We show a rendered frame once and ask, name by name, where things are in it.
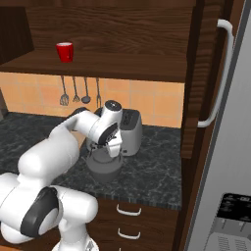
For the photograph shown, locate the white drawer handle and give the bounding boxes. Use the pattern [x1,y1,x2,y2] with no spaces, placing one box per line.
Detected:
[117,227,142,241]
[116,203,143,218]

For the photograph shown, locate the grey toaster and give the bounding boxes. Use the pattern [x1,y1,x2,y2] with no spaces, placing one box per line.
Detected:
[118,108,144,158]

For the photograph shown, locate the metal long fork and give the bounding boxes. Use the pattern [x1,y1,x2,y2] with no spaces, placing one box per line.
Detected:
[94,76,103,109]

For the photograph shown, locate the dark wood drawer front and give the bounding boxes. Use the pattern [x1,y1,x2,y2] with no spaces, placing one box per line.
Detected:
[85,222,177,251]
[96,198,180,229]

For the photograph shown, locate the metal whisk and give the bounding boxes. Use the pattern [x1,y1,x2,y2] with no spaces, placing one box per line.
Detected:
[59,75,71,107]

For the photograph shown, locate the red mug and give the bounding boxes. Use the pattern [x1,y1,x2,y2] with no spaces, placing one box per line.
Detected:
[55,41,75,64]

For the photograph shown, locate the grey fridge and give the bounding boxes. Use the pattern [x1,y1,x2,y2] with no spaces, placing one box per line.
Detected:
[185,0,251,251]

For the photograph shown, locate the grey kettle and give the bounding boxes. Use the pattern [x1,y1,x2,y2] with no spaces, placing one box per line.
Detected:
[85,142,126,184]

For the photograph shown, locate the dark wood cabinet door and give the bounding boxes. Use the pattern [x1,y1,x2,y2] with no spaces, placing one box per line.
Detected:
[0,6,35,66]

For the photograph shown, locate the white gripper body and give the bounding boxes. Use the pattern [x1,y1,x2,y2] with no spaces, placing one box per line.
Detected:
[105,138,125,159]

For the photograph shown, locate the white fridge handle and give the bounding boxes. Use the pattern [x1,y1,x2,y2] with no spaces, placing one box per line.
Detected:
[197,19,235,128]

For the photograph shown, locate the metal slotted spatula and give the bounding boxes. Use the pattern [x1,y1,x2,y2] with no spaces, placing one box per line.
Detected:
[71,76,81,104]

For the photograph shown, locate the metal ladle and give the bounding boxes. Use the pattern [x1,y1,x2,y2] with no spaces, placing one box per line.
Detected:
[80,76,92,105]

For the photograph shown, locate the dark wood wall cabinet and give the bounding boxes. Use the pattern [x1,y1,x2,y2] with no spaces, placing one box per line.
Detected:
[0,0,197,84]

